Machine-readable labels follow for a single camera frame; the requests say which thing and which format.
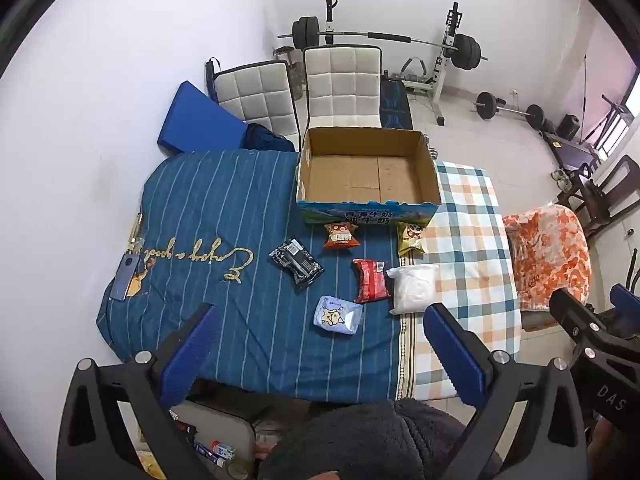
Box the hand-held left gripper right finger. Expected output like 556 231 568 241
422 302 588 480

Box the orange floral cover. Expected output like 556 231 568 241
502 205 592 313

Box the blue striped blanket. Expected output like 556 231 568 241
96 149 416 403

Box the long barbell with plates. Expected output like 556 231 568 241
277 16 490 72

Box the black packet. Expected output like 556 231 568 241
269 238 325 291

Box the dark blue cloth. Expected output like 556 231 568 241
242 122 296 153

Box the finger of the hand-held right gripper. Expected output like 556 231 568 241
549 287 640 361
609 283 640 331

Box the yellow snack packet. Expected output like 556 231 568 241
397 222 427 256

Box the orange snack packet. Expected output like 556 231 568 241
322 221 361 250

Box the blue foam mat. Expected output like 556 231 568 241
156 81 248 155

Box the treadmill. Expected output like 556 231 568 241
545 132 601 171

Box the dark wooden chair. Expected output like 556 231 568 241
565 155 640 241

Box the dark grey fleece garment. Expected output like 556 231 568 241
257 397 501 480

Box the short barbell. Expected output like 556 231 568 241
472 91 546 128

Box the red snack packet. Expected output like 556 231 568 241
352 258 392 304

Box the cardboard box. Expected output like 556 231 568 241
296 127 442 226

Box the white padded chair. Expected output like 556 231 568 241
212 60 301 150
302 46 383 131

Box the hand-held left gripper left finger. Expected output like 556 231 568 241
56 302 221 480

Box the white barbell rack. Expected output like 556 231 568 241
322 0 463 127

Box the black weight bench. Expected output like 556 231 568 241
380 76 413 131

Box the light blue snack packet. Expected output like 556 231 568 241
312 295 364 336

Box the window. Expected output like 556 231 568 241
597 72 640 161

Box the blue phone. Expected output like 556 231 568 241
110 253 142 302

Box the white soft packet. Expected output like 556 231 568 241
387 263 437 316

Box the blue and white tube box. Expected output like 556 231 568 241
194 441 237 466

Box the plaid blanket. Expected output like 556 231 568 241
397 161 523 401

